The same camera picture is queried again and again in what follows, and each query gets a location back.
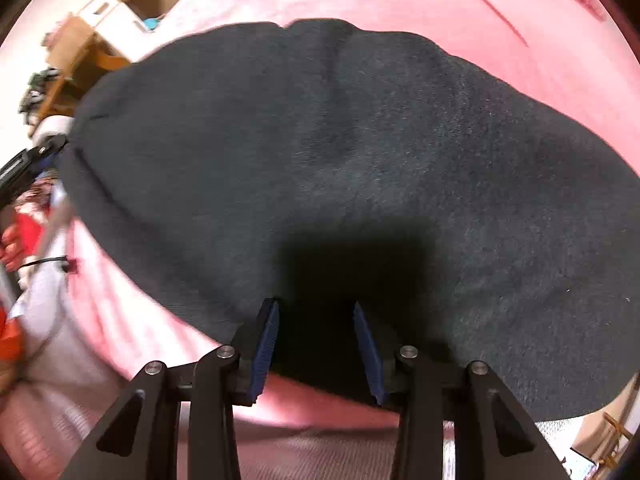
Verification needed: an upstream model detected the black coat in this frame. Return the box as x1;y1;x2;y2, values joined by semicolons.
55;17;640;422

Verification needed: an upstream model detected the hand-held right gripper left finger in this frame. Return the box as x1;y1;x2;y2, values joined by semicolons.
61;298;281;480

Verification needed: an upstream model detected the person's left hand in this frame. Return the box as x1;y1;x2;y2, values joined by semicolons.
0;224;27;272

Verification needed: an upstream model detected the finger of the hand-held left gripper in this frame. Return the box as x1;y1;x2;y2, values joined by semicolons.
26;133;71;181

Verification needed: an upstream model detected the wooden desk with white doors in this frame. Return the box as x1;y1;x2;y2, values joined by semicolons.
20;0;189;127

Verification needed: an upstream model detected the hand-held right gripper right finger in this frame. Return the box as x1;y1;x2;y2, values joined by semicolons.
352;301;572;480

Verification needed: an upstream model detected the wooden chair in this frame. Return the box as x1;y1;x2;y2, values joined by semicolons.
585;410;634;474

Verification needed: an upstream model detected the person's grey knit sweater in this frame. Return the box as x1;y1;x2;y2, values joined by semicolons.
0;255;587;480

